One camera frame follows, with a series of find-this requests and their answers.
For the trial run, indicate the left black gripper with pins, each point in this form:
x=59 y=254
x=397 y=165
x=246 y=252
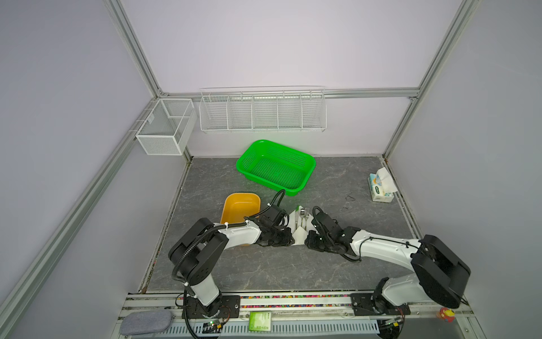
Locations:
x=286 y=241

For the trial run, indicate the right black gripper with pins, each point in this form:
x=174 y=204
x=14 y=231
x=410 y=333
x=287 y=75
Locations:
x=310 y=243

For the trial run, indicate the white paper napkin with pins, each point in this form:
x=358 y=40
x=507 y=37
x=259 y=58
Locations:
x=299 y=234

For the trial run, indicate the silver spoon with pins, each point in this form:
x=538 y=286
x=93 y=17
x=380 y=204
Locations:
x=303 y=216

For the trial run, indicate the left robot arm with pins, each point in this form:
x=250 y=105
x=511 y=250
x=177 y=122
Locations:
x=196 y=254

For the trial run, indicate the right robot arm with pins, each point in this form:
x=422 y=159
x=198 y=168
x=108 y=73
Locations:
x=436 y=274

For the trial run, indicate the yellow plastic tray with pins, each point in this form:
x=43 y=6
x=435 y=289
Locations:
x=236 y=207

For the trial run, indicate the green plastic basket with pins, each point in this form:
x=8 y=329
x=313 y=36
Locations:
x=276 y=166

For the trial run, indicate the tissue box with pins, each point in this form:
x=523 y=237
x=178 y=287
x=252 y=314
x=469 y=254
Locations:
x=382 y=186

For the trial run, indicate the green card box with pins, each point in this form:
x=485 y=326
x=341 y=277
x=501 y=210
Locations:
x=260 y=322

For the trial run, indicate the white mesh box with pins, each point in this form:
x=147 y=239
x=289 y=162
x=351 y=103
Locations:
x=167 y=128

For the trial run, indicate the grey cloth pad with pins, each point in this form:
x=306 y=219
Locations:
x=140 y=323

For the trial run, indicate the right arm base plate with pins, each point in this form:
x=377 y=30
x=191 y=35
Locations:
x=365 y=304

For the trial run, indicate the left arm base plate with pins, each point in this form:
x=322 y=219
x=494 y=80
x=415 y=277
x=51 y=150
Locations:
x=225 y=306

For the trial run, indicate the white wire rack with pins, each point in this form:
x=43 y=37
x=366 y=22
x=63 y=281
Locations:
x=267 y=108

